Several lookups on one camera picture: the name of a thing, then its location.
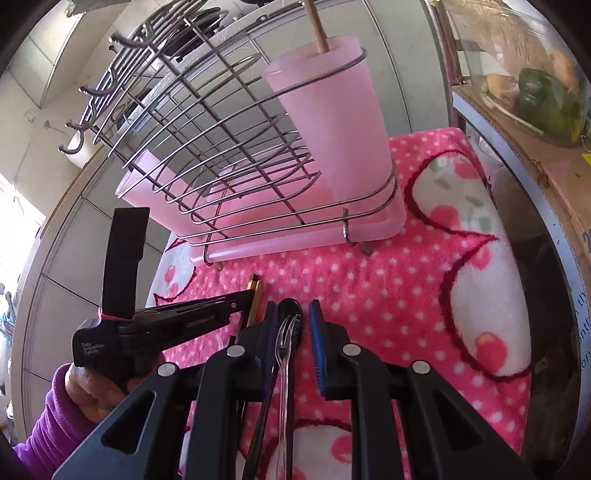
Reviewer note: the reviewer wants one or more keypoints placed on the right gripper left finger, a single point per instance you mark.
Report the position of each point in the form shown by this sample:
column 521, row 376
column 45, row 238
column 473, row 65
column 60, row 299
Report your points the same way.
column 181, row 423

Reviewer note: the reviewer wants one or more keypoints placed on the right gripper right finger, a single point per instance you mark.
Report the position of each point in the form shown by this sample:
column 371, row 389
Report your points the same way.
column 406, row 418

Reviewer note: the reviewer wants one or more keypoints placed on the dark chopstick gold tip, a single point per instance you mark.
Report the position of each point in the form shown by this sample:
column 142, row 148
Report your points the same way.
column 256, row 285

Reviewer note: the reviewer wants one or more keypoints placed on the black plastic spoon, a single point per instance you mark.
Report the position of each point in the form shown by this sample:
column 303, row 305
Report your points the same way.
column 275, row 314

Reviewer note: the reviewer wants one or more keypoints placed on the light wooden chopstick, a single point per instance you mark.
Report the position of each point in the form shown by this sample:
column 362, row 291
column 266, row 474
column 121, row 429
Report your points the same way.
column 321, row 39

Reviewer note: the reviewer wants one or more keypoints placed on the left hand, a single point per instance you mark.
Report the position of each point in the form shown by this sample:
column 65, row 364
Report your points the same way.
column 95, row 395

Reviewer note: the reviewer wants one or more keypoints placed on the pink utensil cup left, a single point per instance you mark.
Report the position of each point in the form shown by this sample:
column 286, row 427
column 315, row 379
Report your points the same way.
column 152, row 184

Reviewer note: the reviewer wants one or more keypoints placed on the pink utensil cup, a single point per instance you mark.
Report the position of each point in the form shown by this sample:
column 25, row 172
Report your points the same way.
column 338, row 114
column 152, row 184

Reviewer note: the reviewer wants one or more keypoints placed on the pink polka dot towel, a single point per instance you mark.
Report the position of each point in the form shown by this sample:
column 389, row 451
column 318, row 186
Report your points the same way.
column 446, row 289

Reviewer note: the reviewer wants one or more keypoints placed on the pink plastic drip tray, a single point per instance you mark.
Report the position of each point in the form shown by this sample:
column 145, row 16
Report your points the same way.
column 251, row 218

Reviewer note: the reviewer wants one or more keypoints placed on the metal storage shelf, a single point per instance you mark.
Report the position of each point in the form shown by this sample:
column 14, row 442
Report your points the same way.
column 556, row 178

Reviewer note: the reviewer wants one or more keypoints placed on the black wok with lid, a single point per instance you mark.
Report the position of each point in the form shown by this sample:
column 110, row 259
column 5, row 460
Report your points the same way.
column 188, row 37

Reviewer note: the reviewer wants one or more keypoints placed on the pink utensil cup right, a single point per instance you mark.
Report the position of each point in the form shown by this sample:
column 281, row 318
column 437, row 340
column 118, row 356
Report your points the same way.
column 338, row 114

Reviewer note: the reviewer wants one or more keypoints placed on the clear container with vegetables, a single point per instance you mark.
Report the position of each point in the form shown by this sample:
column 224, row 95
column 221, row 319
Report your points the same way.
column 520, row 67

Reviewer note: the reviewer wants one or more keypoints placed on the metal wire dish rack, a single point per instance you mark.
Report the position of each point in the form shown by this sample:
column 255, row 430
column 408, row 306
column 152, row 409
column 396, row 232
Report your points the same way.
column 211, row 118

